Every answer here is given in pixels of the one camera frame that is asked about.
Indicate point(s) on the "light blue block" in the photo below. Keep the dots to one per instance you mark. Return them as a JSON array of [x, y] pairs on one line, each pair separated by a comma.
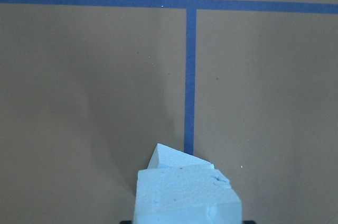
[[164, 156], [185, 195]]

